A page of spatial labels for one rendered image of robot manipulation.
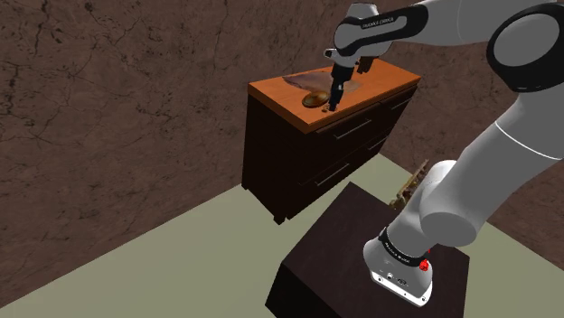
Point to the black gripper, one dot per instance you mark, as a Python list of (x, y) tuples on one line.
[(339, 83)]

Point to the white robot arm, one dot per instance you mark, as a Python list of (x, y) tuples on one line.
[(489, 167)]

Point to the brown oval bowl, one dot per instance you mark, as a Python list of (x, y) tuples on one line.
[(315, 98)]

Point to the brown flat mat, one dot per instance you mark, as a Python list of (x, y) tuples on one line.
[(310, 81)]

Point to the black upright object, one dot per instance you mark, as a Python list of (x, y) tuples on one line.
[(365, 64)]

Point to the dark chest of drawers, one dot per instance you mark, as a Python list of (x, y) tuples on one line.
[(286, 149)]

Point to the tan wooden rack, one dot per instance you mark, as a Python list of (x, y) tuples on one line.
[(409, 184)]

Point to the dark robot stand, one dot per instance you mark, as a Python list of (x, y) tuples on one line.
[(352, 246)]

